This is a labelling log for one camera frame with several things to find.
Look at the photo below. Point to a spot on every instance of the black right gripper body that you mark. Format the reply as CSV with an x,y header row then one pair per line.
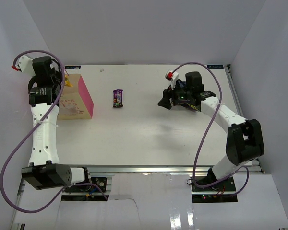
x,y
179,94

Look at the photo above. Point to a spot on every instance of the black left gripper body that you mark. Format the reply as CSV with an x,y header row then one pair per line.
x,y
58,76

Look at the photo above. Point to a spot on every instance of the yellow M&M packet back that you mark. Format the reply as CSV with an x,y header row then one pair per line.
x,y
67,81

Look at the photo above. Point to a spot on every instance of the beige and pink paper bag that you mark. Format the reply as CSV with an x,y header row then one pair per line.
x,y
76,101

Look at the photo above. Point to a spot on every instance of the purple M&M packet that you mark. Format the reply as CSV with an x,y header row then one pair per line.
x,y
118,98

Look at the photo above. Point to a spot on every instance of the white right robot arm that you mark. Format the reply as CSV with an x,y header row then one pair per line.
x,y
244,137

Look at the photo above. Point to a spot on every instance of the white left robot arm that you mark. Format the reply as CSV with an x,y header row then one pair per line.
x,y
44,170

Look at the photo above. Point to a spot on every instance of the large dark blue snack bag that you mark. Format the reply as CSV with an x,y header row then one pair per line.
x,y
184,96

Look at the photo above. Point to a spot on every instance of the blue label back left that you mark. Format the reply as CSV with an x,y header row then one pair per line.
x,y
69,67

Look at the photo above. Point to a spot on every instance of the blue label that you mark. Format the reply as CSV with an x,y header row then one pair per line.
x,y
215,66
69,67

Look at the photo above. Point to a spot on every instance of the blue label back right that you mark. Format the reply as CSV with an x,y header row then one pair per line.
x,y
215,66

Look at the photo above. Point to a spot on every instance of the white cardboard front panel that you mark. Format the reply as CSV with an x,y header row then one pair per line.
x,y
164,202

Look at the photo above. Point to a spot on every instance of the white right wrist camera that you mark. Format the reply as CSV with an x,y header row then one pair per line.
x,y
172,77

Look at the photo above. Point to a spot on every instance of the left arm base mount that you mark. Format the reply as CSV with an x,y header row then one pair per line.
x,y
91,189

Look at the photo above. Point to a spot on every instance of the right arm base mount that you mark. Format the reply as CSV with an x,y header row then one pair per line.
x,y
220,193

